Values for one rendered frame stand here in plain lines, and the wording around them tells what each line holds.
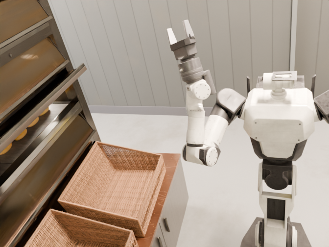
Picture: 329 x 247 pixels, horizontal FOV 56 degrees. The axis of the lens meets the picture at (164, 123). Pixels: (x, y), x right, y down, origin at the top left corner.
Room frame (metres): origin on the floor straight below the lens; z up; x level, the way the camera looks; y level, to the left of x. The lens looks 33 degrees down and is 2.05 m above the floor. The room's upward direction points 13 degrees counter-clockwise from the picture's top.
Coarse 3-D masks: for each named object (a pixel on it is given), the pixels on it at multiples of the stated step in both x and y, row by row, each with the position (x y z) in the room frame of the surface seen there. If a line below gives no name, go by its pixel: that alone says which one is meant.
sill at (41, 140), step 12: (72, 108) 1.76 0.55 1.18; (60, 120) 1.63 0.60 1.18; (48, 132) 1.52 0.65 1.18; (36, 144) 1.42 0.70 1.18; (24, 156) 1.33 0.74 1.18; (12, 168) 1.25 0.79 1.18; (24, 168) 1.28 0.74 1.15; (0, 180) 1.18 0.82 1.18; (12, 180) 1.19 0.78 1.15; (0, 192) 1.12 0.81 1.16
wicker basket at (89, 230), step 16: (48, 224) 1.19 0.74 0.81; (64, 224) 1.24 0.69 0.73; (80, 224) 1.19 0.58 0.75; (96, 224) 1.15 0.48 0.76; (32, 240) 1.08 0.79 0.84; (48, 240) 1.12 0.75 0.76; (64, 240) 1.18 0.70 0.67; (80, 240) 1.22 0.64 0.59; (96, 240) 1.18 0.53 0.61; (112, 240) 1.13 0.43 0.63; (128, 240) 1.03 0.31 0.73
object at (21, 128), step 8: (80, 72) 1.71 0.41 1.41; (56, 80) 1.72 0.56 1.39; (72, 80) 1.62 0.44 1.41; (48, 88) 1.63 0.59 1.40; (64, 88) 1.54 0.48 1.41; (40, 96) 1.54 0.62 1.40; (56, 96) 1.46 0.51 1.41; (32, 104) 1.45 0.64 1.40; (48, 104) 1.39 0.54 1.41; (16, 112) 1.44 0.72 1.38; (24, 112) 1.38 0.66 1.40; (40, 112) 1.33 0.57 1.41; (8, 120) 1.36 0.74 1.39; (16, 120) 1.31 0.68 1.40; (32, 120) 1.27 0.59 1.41; (0, 128) 1.29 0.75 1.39; (8, 128) 1.24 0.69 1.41; (24, 128) 1.21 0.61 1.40; (0, 136) 1.18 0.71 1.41; (16, 136) 1.16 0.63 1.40; (8, 144) 1.11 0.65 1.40; (0, 152) 1.06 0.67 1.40
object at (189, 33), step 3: (183, 21) 1.11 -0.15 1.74; (186, 21) 1.11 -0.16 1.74; (183, 24) 1.11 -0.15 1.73; (186, 24) 1.10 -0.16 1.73; (189, 24) 1.11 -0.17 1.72; (186, 27) 1.10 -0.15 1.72; (189, 27) 1.10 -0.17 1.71; (186, 30) 1.09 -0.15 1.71; (189, 30) 1.10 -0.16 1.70; (186, 33) 1.09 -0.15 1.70; (189, 33) 1.09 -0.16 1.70; (192, 33) 1.09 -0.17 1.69; (186, 36) 1.09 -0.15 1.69; (189, 36) 1.08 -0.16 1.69
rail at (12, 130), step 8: (80, 64) 1.77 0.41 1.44; (72, 72) 1.66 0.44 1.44; (64, 80) 1.57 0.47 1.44; (56, 88) 1.50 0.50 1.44; (48, 96) 1.43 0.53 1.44; (40, 104) 1.36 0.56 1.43; (32, 112) 1.29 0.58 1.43; (24, 120) 1.24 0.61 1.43; (16, 128) 1.18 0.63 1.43; (8, 136) 1.13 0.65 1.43; (0, 144) 1.09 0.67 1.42
